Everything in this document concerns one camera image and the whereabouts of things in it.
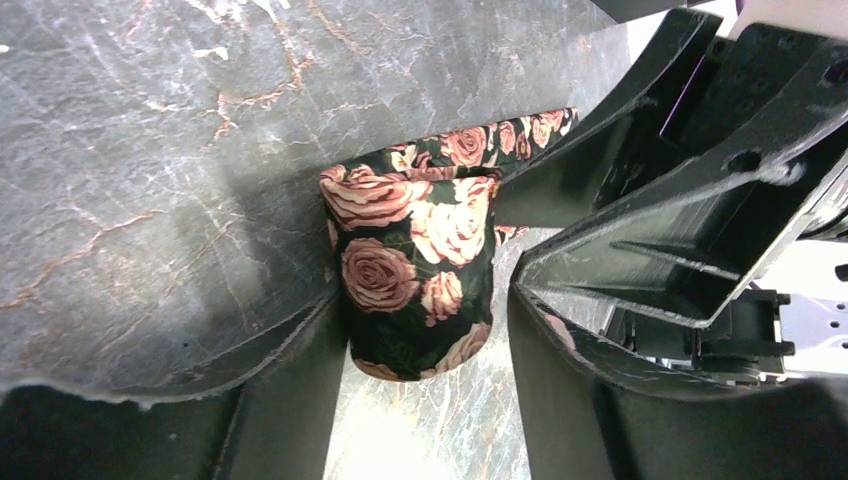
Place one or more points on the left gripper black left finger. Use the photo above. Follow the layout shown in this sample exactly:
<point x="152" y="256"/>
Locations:
<point x="273" y="422"/>

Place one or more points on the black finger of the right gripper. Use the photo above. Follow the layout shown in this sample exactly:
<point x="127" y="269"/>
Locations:
<point x="565" y="184"/>
<point x="572" y="262"/>

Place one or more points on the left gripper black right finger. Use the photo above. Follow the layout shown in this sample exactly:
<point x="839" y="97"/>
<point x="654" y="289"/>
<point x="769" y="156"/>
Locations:
<point x="592" y="410"/>

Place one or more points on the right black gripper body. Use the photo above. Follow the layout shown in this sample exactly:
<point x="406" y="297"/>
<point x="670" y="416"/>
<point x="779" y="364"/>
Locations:
<point x="742" y="331"/>

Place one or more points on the black pink floral tie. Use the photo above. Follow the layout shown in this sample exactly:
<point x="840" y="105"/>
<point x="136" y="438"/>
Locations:
<point x="413" y="235"/>

